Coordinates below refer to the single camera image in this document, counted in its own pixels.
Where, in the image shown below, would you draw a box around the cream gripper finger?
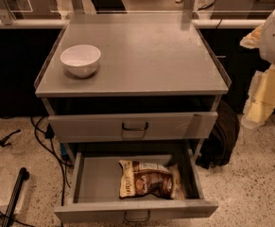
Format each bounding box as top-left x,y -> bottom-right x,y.
240,25 -> 264,49
241,64 -> 275,130

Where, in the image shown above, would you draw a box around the brown chip bag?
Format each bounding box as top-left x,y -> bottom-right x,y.
119,160 -> 184,200

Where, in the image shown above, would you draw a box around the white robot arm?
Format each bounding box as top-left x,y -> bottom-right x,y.
240,9 -> 275,129

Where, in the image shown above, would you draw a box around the grey metal drawer cabinet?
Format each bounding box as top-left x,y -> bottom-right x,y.
33,12 -> 232,227

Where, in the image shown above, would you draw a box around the closed top drawer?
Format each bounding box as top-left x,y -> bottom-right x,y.
49,112 -> 217,143

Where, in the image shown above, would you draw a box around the open middle drawer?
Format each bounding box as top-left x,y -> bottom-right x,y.
54,150 -> 218,223

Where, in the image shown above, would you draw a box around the black backpack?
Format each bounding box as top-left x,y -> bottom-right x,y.
196,100 -> 240,169

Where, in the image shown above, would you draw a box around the dark chair behind glass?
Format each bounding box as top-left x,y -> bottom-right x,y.
91,0 -> 127,14

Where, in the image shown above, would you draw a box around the white ceramic bowl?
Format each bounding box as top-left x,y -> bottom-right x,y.
60,44 -> 101,78

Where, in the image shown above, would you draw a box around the black rod on floor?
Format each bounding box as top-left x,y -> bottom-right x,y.
2,167 -> 29,227

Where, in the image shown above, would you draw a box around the black clamp tool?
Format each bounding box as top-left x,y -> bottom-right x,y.
0,130 -> 20,148

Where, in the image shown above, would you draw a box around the white floor sheet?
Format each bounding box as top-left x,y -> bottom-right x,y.
0,166 -> 29,214

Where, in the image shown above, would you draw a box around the black floor cables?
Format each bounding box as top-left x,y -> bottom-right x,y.
29,115 -> 74,206

